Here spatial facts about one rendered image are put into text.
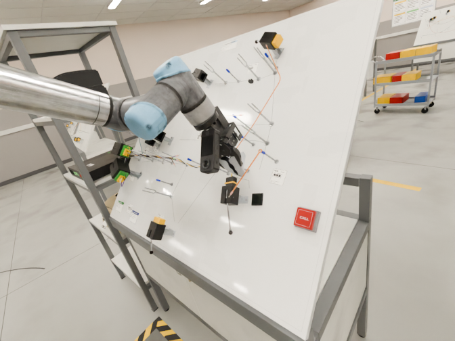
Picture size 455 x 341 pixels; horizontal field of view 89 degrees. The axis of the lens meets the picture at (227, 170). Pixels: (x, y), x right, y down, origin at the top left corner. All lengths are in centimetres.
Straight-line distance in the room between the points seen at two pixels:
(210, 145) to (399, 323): 155
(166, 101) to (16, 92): 24
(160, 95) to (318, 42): 61
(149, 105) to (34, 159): 771
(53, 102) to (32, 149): 758
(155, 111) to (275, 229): 46
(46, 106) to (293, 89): 69
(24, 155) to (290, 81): 771
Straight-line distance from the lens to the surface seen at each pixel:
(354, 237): 105
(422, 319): 189
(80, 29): 156
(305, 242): 68
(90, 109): 57
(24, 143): 811
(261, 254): 74
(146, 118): 49
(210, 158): 57
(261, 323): 77
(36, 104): 55
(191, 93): 56
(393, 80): 551
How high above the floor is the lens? 149
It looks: 24 degrees down
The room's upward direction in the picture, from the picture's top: 14 degrees counter-clockwise
